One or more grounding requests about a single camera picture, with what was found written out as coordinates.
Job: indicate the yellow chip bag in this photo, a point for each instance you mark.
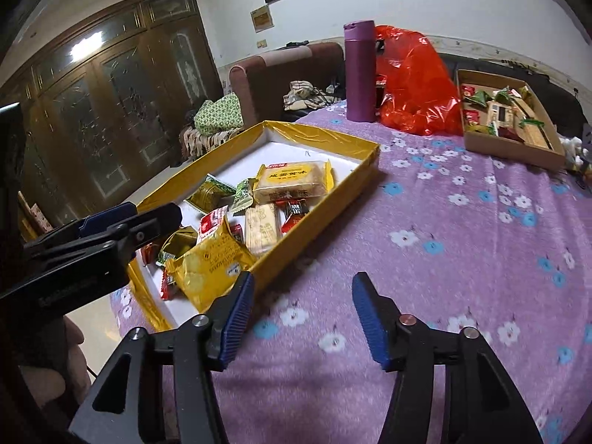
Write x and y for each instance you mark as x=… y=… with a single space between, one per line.
x=212 y=266

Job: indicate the red and white snack packet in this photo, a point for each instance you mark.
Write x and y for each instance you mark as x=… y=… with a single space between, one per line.
x=212 y=224

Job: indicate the white crumpled tissue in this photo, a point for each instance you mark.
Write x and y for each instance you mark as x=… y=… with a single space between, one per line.
x=572 y=148

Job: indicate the green patterned cloth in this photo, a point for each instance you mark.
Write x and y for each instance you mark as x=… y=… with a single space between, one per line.
x=219 y=113

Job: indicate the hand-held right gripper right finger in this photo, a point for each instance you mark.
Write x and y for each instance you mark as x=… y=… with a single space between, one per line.
x=370 y=323

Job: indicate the brown sofa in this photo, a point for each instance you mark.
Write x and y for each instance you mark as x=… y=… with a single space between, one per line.
x=277 y=69

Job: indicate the person's left hand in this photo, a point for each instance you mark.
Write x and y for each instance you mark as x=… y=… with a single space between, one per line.
x=76 y=347

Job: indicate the purple floral tablecloth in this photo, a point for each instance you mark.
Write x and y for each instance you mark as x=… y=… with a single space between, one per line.
x=439 y=240

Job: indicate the yellow-green snack packet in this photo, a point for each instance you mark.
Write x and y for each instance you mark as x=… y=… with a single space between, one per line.
x=178 y=243

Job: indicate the tiny red snack packet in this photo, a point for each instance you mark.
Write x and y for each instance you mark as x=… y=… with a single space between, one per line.
x=237 y=232

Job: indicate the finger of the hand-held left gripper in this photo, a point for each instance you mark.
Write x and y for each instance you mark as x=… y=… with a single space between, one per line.
x=108 y=219
x=157 y=224

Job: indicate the dark red candy wrapper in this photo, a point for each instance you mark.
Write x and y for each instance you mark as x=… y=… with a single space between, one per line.
x=293 y=212

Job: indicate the brown cardboard box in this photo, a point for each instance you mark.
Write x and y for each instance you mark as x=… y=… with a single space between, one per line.
x=508 y=150

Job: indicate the dark wooden glass-door cabinet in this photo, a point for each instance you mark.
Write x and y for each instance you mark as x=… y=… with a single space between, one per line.
x=115 y=101

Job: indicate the beige patterned blanket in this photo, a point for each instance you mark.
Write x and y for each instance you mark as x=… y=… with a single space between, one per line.
x=203 y=141

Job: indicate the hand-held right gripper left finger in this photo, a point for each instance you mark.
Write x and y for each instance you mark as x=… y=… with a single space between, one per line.
x=236 y=319

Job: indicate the beige cracker packet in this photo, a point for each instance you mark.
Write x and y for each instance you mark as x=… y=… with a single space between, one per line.
x=261 y=229

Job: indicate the red plastic bag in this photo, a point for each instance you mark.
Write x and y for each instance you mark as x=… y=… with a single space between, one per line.
x=416 y=88

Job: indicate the purple thermos bottle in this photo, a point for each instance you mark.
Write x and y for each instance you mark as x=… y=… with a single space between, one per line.
x=360 y=74

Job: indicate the small wall poster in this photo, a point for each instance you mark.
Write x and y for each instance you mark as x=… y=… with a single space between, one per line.
x=261 y=19

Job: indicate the floral patterned box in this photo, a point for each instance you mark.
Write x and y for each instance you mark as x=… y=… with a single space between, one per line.
x=39 y=215

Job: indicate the large yellow cake packet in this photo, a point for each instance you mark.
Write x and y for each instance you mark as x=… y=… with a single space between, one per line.
x=291 y=180

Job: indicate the plaid cloth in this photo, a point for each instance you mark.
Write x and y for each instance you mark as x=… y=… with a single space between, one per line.
x=305 y=95

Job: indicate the yellow-rimmed white tray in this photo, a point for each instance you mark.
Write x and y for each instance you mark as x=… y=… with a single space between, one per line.
x=282 y=148

